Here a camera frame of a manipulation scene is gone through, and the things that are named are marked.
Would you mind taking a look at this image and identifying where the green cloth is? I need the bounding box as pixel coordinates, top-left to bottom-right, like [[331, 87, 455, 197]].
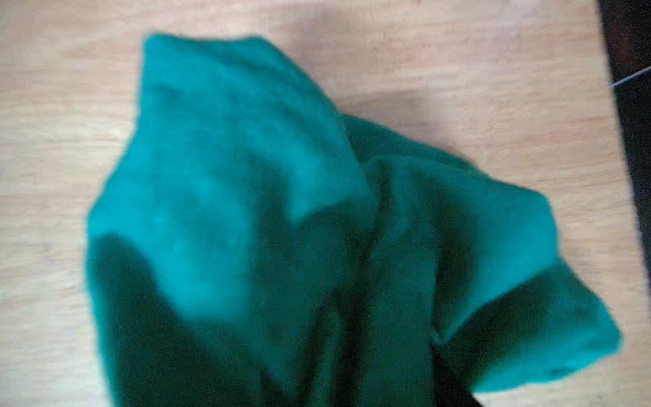
[[86, 34, 620, 406]]

